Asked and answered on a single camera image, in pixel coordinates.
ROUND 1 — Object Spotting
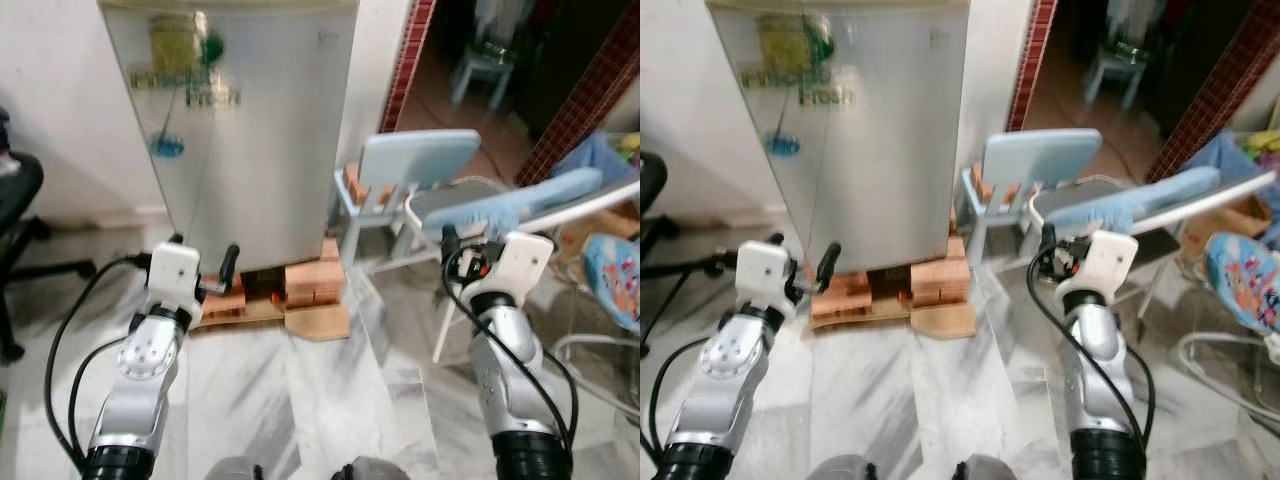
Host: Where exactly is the silver fridge cabinet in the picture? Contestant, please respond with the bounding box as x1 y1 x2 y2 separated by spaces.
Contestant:
703 0 973 275
98 0 363 275

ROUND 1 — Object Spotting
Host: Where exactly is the white folding chair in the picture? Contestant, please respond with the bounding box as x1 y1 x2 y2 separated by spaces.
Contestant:
404 165 641 363
1028 165 1280 323

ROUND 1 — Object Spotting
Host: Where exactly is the light blue cloth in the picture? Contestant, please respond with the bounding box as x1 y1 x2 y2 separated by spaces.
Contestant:
1050 166 1223 239
425 167 604 243

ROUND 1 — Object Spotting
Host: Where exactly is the light blue plastic chair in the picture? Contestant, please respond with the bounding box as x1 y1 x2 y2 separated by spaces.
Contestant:
962 129 1103 269
333 130 483 273

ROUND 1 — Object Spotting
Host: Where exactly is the cardboard box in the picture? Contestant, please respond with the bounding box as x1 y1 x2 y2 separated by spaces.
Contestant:
1178 193 1279 269
552 222 606 263

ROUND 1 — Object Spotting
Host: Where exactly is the wooden board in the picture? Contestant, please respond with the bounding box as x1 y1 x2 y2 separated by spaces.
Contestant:
808 300 978 341
190 300 351 343

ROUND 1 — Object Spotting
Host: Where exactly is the colourful baby bouncer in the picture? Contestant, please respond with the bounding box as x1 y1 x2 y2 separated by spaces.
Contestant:
548 233 641 419
1175 232 1280 421

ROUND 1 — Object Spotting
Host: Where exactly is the blue towel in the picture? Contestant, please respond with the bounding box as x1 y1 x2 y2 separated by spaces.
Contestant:
1185 128 1280 249
553 130 641 186

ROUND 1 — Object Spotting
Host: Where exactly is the black office chair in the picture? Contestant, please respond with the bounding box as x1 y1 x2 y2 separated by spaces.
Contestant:
0 105 98 363

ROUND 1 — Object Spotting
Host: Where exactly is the grey left robot leg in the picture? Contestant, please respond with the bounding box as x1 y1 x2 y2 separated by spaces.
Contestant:
205 456 263 480
810 456 881 480

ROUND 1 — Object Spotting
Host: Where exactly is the grey robot leg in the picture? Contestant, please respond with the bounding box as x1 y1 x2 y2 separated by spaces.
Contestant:
810 456 881 480
950 456 1023 480
205 456 263 480
333 456 411 480

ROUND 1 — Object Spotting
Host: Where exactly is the pale blue stool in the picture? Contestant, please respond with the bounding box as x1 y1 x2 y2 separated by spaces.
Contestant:
1083 38 1153 111
448 38 518 109

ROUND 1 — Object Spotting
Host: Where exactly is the grey right robot leg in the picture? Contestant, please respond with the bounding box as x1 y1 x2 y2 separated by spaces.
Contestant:
333 456 411 480
950 456 1023 480

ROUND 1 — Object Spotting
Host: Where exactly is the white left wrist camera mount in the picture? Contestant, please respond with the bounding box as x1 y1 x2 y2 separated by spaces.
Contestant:
146 243 205 319
736 243 798 321

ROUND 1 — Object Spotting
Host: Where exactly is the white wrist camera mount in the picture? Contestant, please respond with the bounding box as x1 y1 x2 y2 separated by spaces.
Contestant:
1058 229 1140 299
146 243 205 319
736 243 798 321
470 231 555 303

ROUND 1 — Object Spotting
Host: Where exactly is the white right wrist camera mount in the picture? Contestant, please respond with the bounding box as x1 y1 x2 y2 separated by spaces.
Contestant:
470 231 555 303
1058 229 1140 299

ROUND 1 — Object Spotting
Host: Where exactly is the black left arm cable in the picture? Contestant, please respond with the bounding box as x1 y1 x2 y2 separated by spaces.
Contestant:
640 255 741 466
44 254 151 473

